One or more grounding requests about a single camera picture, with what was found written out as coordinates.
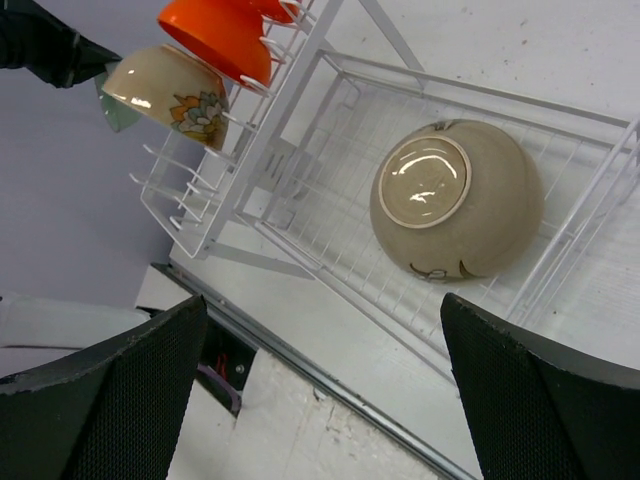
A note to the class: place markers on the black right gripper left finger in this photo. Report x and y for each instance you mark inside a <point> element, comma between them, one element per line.
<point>113,410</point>

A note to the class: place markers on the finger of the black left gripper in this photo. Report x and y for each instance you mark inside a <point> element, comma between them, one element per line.
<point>34,39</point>

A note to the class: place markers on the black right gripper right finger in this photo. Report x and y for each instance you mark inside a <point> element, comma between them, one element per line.
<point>538,409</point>

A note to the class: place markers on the orange plastic bowl front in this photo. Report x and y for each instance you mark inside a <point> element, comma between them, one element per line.
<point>224,34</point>

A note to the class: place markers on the orange plastic bowl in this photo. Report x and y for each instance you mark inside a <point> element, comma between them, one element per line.
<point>283,12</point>
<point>224,34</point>

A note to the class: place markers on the large beige ceramic bowl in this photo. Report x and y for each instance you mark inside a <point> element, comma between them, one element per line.
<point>456,200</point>

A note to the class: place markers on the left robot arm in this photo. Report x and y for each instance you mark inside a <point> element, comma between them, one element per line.
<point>37,323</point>

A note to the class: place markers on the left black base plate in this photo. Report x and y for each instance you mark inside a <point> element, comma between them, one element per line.
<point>224,366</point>

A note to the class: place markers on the white wire dish rack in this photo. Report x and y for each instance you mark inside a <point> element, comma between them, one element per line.
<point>289,192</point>

